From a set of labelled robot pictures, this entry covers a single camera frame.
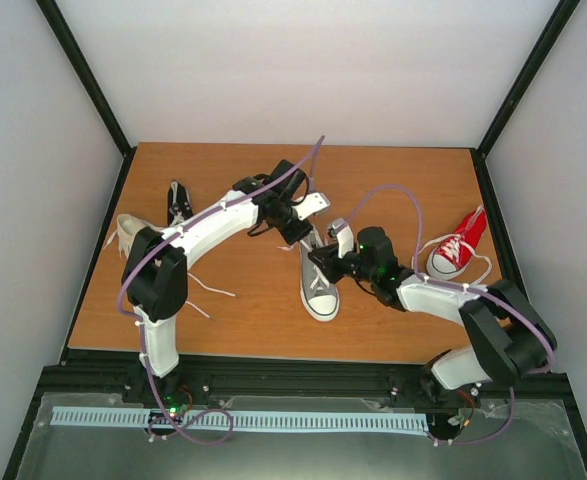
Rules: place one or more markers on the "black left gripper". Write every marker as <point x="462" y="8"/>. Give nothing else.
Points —
<point x="292" y="237"/>

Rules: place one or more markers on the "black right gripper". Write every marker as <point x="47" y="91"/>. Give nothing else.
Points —
<point x="327" y="254"/>

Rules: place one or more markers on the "white lace of grey sneaker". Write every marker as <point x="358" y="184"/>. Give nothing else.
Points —
<point x="313" y="284"/>

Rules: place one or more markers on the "grey low-top sneaker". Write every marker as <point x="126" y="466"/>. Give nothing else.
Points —
<point x="319" y="297"/>

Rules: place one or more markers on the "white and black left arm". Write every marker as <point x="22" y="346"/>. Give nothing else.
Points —
<point x="155" y="278"/>

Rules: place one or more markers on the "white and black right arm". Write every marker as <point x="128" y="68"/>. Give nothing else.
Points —
<point x="508" y="338"/>

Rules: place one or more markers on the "black high-top sneaker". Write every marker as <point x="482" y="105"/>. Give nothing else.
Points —
<point x="185" y="203"/>

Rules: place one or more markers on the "white lace of black sneaker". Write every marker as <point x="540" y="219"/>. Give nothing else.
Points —
<point x="174" y="208"/>

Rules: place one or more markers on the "red high-top sneaker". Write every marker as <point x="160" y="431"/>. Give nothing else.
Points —
<point x="472" y="227"/>

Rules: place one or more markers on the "white lace of red sneaker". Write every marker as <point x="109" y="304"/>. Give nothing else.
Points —
<point x="449" y="258"/>

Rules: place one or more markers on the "white high-top sneaker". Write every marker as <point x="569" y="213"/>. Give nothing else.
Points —
<point x="127" y="227"/>

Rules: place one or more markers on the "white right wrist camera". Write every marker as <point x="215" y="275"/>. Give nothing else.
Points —
<point x="340" y="231"/>

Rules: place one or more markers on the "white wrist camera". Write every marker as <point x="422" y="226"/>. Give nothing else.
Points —
<point x="313" y="204"/>
<point x="340" y="231"/>

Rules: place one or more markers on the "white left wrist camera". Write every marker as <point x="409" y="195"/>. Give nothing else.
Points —
<point x="313" y="204"/>

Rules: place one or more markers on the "light blue slotted cable duct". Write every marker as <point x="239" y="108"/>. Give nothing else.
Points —
<point x="244" y="421"/>

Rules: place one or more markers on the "black aluminium frame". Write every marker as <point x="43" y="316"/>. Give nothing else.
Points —
<point x="101" y="372"/>

